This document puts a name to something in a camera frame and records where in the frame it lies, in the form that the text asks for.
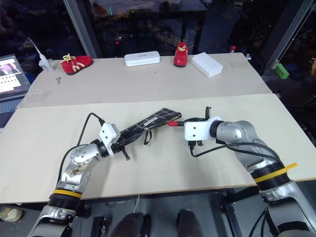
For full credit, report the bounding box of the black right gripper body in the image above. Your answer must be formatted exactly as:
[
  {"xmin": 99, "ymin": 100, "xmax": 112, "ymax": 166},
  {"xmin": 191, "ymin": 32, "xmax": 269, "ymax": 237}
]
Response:
[{"xmin": 184, "ymin": 117, "xmax": 211, "ymax": 123}]

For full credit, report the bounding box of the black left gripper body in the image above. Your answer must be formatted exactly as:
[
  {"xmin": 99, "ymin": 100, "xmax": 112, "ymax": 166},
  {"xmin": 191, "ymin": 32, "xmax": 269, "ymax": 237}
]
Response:
[{"xmin": 111, "ymin": 141, "xmax": 125, "ymax": 156}]

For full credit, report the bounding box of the black umbrella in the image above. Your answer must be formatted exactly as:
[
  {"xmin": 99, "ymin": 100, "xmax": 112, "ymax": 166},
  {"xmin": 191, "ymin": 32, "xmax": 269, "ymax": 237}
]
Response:
[{"xmin": 115, "ymin": 107, "xmax": 183, "ymax": 147}]

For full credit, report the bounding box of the white rectangular box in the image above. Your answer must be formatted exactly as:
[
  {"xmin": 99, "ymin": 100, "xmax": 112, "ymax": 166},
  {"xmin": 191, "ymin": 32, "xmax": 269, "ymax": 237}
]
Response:
[{"xmin": 191, "ymin": 52, "xmax": 224, "ymax": 79}]

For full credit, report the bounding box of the red shoe with yellow laces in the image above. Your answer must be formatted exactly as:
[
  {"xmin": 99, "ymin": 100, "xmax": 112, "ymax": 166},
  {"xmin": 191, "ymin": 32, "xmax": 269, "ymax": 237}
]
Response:
[{"xmin": 173, "ymin": 42, "xmax": 190, "ymax": 68}]

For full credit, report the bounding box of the dark rounded shape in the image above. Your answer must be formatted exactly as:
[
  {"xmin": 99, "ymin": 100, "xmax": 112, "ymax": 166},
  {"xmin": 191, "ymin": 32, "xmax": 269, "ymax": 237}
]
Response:
[{"xmin": 115, "ymin": 211, "xmax": 146, "ymax": 237}]

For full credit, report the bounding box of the white flat rounded case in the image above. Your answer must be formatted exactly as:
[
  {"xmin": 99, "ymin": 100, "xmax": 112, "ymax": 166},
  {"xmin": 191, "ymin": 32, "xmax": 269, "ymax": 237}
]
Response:
[{"xmin": 123, "ymin": 50, "xmax": 161, "ymax": 67}]

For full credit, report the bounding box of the green box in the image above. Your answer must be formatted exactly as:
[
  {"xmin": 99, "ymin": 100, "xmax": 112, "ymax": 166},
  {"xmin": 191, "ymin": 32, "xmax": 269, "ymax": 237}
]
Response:
[{"xmin": 273, "ymin": 63, "xmax": 290, "ymax": 80}]

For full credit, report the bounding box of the red shoe with yellow logo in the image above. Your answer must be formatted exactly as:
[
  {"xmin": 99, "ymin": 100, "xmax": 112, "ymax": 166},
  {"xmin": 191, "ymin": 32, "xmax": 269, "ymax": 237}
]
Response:
[{"xmin": 60, "ymin": 54, "xmax": 94, "ymax": 76}]

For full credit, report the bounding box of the clear plastic sheet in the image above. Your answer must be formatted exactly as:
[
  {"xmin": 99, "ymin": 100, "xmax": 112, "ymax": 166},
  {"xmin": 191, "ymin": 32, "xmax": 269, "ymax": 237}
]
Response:
[{"xmin": 23, "ymin": 89, "xmax": 53, "ymax": 102}]

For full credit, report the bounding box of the grey metal pole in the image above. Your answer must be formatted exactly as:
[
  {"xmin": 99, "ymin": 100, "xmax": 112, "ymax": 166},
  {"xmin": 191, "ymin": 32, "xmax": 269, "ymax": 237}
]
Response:
[{"xmin": 62, "ymin": 0, "xmax": 97, "ymax": 59}]

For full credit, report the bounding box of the open laptop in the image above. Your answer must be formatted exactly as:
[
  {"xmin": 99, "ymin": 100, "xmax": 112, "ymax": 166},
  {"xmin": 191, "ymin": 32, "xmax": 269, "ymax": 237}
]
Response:
[{"xmin": 0, "ymin": 54, "xmax": 32, "ymax": 102}]

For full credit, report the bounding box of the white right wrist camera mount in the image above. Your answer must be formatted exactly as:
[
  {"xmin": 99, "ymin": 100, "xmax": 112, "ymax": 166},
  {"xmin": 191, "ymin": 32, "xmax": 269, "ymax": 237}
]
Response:
[{"xmin": 183, "ymin": 116, "xmax": 222, "ymax": 142}]

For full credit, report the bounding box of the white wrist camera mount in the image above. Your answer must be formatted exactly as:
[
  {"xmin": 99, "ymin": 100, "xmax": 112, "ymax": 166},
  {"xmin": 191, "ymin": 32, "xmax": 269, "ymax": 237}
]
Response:
[
  {"xmin": 98, "ymin": 122, "xmax": 121, "ymax": 159},
  {"xmin": 183, "ymin": 116, "xmax": 222, "ymax": 142}
]

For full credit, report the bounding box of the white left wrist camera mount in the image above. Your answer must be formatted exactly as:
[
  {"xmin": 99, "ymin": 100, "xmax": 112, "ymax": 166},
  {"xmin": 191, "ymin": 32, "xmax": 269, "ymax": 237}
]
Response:
[{"xmin": 98, "ymin": 122, "xmax": 121, "ymax": 159}]

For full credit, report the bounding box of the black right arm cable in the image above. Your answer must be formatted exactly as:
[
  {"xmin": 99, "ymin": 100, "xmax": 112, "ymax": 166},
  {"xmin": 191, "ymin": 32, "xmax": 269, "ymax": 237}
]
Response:
[{"xmin": 188, "ymin": 140, "xmax": 287, "ymax": 171}]

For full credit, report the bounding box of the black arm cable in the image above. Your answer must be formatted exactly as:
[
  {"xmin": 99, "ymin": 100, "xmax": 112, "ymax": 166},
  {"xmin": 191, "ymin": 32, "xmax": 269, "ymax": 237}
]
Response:
[
  {"xmin": 59, "ymin": 113, "xmax": 106, "ymax": 185},
  {"xmin": 188, "ymin": 140, "xmax": 287, "ymax": 171}
]

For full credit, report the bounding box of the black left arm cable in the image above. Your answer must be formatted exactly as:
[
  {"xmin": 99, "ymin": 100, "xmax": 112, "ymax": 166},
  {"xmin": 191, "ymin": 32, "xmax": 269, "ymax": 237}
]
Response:
[{"xmin": 59, "ymin": 113, "xmax": 106, "ymax": 185}]

